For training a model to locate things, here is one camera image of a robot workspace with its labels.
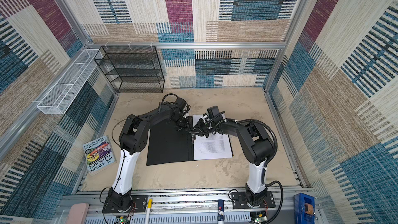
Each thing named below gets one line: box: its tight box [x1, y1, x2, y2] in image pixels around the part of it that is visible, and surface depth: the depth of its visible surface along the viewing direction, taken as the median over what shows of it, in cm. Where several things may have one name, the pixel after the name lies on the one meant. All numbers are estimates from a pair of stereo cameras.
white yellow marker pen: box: [144, 198, 153, 224], surface depth 73 cm
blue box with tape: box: [293, 192, 316, 224], surface depth 68 cm
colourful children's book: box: [82, 134, 116, 174], surface depth 89 cm
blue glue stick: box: [217, 199, 224, 224], surface depth 71 cm
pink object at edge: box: [65, 202, 90, 224], surface depth 71 cm
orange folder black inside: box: [146, 121, 234, 166], surface depth 93 cm
